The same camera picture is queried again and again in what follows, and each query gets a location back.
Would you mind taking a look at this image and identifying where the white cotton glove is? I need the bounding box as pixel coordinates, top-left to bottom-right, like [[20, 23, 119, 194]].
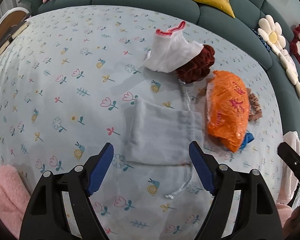
[[143, 21, 204, 73]]

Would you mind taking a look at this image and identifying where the pink fluffy sleeve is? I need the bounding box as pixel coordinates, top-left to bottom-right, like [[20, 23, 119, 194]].
[[0, 165, 30, 238]]

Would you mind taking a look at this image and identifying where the blue knitted scarf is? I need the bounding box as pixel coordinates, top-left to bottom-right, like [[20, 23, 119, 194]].
[[251, 28, 271, 52]]

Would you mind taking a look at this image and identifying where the floral light blue tablecloth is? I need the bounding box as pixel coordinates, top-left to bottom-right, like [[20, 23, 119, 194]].
[[0, 4, 285, 240]]

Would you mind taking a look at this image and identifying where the book on side table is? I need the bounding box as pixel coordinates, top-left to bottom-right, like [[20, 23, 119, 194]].
[[0, 21, 29, 55]]

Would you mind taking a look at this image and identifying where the teal sectional sofa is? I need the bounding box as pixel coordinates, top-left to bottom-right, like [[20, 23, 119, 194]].
[[20, 0, 300, 139]]

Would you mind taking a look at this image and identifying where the brown fabric scrunchie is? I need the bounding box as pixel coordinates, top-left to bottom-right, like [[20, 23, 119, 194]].
[[246, 88, 262, 121]]

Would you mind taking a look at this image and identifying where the white daisy pillow flat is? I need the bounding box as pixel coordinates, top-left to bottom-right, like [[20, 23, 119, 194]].
[[279, 49, 300, 99]]

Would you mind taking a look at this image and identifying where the white daisy pillow upright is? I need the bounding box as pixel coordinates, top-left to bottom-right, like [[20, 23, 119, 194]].
[[257, 15, 286, 56]]

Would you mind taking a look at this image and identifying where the grey drawstring pouch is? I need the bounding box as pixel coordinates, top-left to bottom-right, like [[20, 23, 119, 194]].
[[123, 81, 204, 199]]

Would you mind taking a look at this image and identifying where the dark red pompom scrunchie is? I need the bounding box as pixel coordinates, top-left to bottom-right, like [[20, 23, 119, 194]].
[[176, 45, 215, 83]]

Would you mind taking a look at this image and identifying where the orange plastic bag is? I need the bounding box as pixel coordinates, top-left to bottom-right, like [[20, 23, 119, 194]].
[[206, 70, 250, 153]]

